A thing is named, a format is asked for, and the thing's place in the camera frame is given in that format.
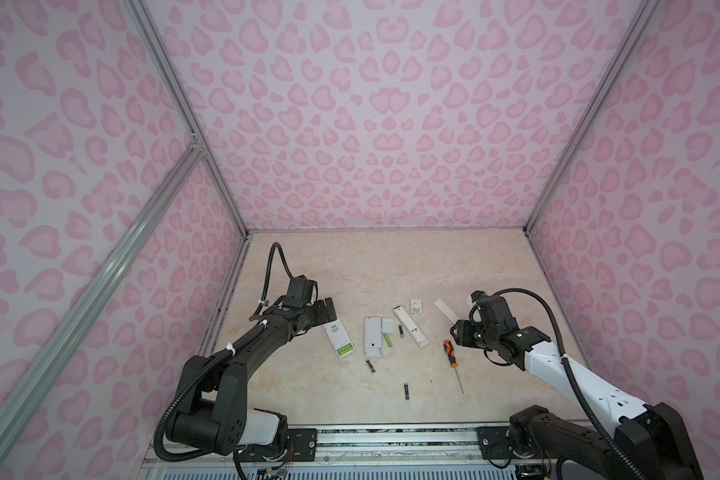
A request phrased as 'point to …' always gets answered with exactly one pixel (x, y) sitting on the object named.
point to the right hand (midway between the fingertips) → (457, 329)
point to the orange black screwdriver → (450, 351)
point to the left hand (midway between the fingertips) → (324, 308)
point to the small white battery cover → (387, 325)
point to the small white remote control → (372, 336)
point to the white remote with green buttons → (339, 337)
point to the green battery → (387, 340)
